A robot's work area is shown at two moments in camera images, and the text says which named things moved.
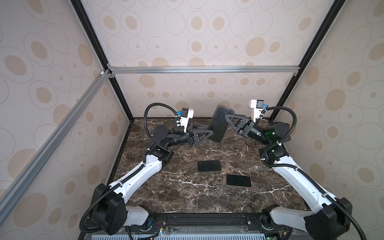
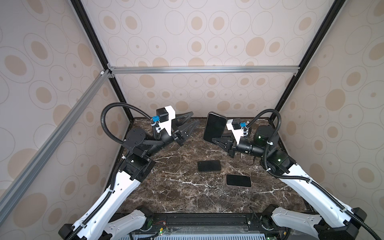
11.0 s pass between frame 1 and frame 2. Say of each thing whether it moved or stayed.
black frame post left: stayed
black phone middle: stayed
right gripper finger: moved
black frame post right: stayed
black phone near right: stayed
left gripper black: moved
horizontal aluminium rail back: stayed
